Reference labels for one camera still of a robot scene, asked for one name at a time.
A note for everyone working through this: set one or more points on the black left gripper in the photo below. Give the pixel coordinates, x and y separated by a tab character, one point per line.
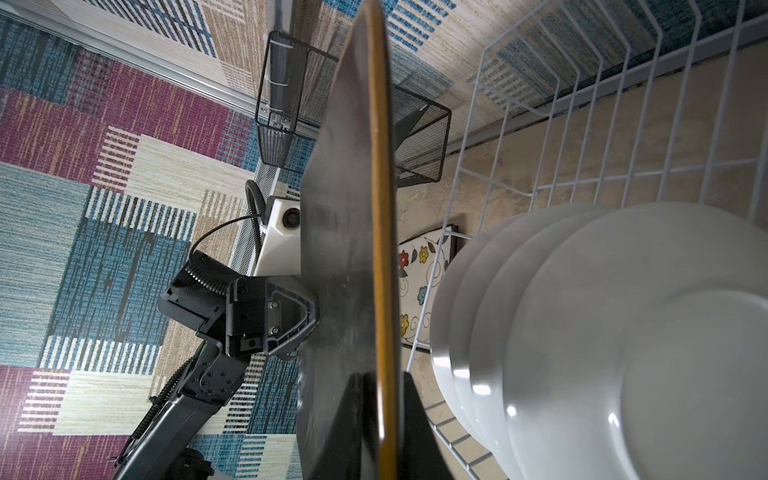
269	315

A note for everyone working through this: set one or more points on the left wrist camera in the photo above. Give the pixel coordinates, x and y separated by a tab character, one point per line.
280	252

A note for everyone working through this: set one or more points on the black mesh shelf rack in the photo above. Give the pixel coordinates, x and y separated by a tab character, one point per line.
293	95

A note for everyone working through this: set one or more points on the white round printed plate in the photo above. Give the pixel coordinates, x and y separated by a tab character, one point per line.
441	324

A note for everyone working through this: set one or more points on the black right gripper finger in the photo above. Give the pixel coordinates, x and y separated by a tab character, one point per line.
421	456

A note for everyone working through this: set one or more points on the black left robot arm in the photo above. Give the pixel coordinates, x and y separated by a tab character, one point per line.
206	382

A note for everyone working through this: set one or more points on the white wire dish rack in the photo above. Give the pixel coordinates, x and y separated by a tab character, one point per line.
610	103

